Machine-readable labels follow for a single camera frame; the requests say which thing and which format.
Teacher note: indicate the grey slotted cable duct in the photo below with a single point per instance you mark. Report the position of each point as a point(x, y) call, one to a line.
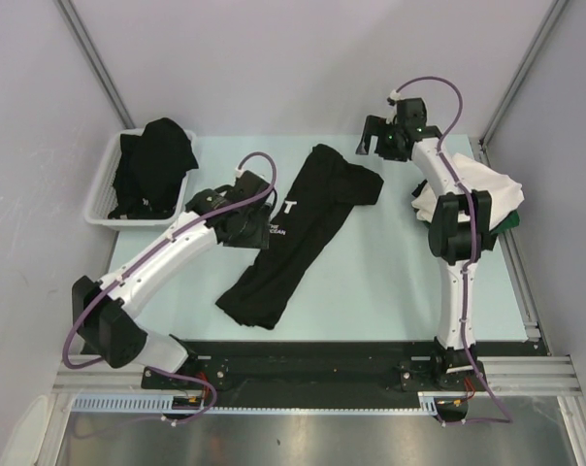
point(122, 403)

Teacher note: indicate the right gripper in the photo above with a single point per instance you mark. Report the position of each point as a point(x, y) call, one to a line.
point(376, 126)

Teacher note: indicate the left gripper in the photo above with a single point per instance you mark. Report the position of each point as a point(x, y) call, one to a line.
point(259, 239)

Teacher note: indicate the white folded t-shirt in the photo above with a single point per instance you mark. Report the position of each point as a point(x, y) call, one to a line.
point(506, 194)

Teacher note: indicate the black clothes pile in basket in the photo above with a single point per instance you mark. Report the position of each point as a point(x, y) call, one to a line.
point(152, 166)

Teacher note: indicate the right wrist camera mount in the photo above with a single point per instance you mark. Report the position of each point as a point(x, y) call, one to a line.
point(393, 97)

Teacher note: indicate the black t-shirt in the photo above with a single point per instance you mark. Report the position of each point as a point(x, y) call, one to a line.
point(319, 201)

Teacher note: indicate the aluminium frame rail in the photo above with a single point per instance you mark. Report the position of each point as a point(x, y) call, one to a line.
point(98, 378)

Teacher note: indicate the white plastic laundry basket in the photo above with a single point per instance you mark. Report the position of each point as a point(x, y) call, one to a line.
point(101, 198)

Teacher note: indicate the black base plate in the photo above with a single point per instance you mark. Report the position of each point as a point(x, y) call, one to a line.
point(325, 375)

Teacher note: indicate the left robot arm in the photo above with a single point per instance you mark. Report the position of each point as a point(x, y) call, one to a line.
point(105, 310)

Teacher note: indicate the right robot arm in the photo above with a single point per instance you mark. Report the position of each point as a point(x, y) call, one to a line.
point(458, 233)

